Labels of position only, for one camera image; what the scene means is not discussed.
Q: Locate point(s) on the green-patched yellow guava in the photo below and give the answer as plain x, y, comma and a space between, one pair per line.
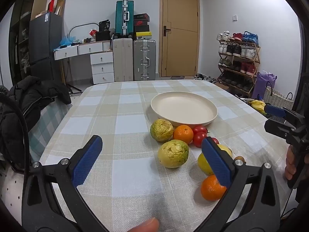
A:
173, 153

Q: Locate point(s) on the white dotted cloth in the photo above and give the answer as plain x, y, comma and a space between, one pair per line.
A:
12, 193

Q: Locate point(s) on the plain black shoe box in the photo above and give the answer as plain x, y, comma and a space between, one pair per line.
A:
142, 29

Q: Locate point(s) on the person's right hand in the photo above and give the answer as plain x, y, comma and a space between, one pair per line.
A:
289, 164

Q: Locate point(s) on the black puffer jacket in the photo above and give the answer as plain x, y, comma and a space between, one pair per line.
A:
29, 96

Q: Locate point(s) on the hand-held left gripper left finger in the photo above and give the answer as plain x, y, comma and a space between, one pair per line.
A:
88, 159

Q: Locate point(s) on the orange mandarin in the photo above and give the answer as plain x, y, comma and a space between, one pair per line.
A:
211, 189
183, 134

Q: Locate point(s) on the teal suitcase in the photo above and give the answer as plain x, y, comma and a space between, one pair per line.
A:
120, 19

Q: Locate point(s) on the purple bag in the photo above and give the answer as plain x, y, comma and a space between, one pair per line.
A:
264, 82

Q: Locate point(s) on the red and black shoe box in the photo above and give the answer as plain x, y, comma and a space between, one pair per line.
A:
141, 23

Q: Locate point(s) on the large smooth yellow guava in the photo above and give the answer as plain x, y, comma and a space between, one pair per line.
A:
204, 162

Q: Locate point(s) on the yellow bananas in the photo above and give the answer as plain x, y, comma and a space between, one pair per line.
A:
257, 105

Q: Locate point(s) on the wooden shoe rack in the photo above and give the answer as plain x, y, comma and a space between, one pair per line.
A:
256, 60

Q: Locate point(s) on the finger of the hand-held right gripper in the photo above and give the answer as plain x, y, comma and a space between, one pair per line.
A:
275, 127
275, 111

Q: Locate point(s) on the woven basket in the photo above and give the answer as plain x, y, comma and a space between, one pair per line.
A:
277, 99

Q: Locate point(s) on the dark grey fridge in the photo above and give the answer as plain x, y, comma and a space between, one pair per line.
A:
44, 41

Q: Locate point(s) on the silver suitcase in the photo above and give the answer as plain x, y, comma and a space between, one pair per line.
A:
144, 60

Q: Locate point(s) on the red tomato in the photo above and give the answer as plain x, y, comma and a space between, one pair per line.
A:
200, 128
215, 140
198, 139

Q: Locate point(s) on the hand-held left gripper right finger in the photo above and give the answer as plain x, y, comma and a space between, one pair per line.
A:
217, 162

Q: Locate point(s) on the rows of assorted shoes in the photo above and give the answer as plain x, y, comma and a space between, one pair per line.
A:
239, 50

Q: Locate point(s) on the blue plastic bag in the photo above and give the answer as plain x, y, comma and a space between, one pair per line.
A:
66, 40

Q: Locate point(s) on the person's left hand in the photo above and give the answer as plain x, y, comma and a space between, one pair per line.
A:
144, 225

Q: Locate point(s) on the black printed bag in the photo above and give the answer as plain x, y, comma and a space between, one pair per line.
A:
104, 25

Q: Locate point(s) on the curved metal tube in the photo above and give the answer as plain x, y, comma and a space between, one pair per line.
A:
82, 25

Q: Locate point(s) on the white desk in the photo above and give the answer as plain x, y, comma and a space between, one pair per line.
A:
72, 50

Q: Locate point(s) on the brown cardboard box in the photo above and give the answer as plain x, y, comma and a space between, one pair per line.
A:
60, 7

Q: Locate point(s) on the cream round plate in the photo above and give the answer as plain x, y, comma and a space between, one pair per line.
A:
183, 106

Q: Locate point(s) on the beige suitcase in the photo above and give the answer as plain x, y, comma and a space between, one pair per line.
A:
123, 60

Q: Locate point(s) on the red pouch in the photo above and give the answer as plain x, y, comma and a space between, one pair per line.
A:
93, 32

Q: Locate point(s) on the scattered sneakers group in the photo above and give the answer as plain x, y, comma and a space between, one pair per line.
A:
205, 77

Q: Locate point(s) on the tall dark shelf cabinet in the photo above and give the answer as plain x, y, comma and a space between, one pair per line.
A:
21, 29

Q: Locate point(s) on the white drawer unit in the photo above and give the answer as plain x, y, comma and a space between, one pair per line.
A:
102, 67

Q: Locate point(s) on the yellow shoe box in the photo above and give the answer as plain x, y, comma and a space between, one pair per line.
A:
144, 35

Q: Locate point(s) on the wrinkled yellow-green guava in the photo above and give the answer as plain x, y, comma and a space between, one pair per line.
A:
161, 130

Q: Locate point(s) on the wooden door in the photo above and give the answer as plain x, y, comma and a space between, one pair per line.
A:
179, 29

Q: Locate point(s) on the black storage box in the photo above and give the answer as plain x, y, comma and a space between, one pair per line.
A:
103, 36

